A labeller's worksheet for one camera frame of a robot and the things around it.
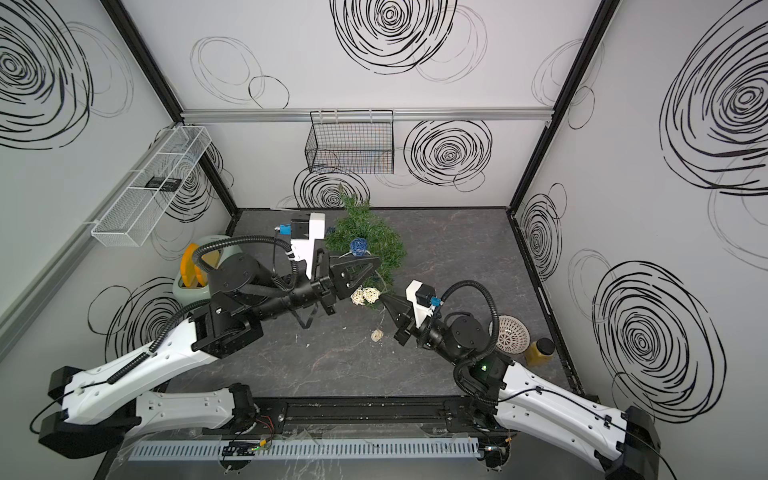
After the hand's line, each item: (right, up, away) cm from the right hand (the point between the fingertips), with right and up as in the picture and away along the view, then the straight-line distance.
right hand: (385, 298), depth 62 cm
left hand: (-1, +9, -18) cm, 20 cm away
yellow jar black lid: (+40, -17, +14) cm, 46 cm away
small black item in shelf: (-57, +27, +16) cm, 65 cm away
